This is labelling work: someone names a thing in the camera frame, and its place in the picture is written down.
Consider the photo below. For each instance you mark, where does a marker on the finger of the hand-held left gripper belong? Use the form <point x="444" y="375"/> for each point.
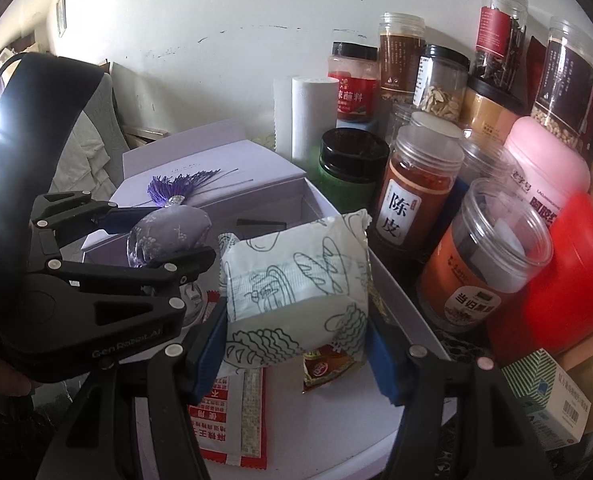
<point x="191" y="260"/>
<point x="121" y="215"/>

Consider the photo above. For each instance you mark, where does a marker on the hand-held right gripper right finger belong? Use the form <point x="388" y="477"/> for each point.
<point x="384" y="365"/>

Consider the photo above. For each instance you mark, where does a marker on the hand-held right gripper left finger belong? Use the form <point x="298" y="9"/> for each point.
<point x="212" y="355"/>

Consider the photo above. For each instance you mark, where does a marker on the purple embroidered tassel sachet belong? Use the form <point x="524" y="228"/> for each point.
<point x="171" y="235"/>

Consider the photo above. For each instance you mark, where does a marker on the lavender gift box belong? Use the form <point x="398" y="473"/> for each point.
<point x="326" y="430"/>

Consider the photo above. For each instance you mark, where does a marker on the white printed snack packet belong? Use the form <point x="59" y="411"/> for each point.
<point x="296" y="280"/>

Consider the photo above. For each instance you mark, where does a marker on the person's left hand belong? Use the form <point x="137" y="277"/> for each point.
<point x="1" y="380"/>

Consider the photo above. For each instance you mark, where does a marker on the brown snack packet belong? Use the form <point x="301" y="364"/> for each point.
<point x="326" y="365"/>

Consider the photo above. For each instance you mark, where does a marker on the white cloth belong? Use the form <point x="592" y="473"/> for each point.
<point x="84" y="160"/>

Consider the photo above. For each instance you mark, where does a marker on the red white sachet packet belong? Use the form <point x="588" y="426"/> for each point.
<point x="231" y="420"/>

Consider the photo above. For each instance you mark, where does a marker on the orange-label clear jar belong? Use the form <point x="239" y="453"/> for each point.
<point x="481" y="260"/>

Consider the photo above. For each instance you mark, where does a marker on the green white medicine box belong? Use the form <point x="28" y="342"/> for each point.
<point x="541" y="390"/>

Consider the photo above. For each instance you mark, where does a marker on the orange powder jar white label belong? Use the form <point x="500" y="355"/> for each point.
<point x="416" y="195"/>

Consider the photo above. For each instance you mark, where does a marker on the green jar black lid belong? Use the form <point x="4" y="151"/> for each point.
<point x="351" y="167"/>

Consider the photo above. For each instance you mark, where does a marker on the white paper roll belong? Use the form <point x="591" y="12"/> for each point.
<point x="311" y="115"/>

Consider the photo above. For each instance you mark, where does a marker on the red plastic canister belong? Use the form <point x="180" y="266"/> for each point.
<point x="566" y="280"/>

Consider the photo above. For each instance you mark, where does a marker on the empty clear plastic jar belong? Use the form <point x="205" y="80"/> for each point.
<point x="486" y="160"/>

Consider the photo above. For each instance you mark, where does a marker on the red-label jar black lid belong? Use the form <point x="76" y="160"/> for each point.
<point x="354" y="85"/>

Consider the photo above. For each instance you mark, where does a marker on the small clear white-lid jar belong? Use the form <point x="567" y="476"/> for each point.
<point x="434" y="120"/>

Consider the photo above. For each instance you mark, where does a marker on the pink plastic bottle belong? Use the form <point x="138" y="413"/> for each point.
<point x="546" y="170"/>

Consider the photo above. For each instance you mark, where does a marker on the gold jar black lid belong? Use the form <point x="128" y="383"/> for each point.
<point x="488" y="107"/>

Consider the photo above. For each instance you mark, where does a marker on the sliced root jar black lid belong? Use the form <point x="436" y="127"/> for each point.
<point x="441" y="85"/>

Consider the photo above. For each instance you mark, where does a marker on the tall brown powder jar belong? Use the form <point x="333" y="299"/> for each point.
<point x="401" y="60"/>

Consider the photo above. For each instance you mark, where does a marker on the tall dark-label bean jar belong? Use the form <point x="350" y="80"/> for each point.
<point x="563" y="85"/>

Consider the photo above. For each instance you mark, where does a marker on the tall red-label dried herb jar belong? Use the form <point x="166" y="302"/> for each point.
<point x="501" y="35"/>

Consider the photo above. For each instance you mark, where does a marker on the wooden frame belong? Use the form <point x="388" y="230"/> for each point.
<point x="149" y="132"/>

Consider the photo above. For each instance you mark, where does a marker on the small framed wall picture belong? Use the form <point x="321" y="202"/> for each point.
<point x="61" y="12"/>

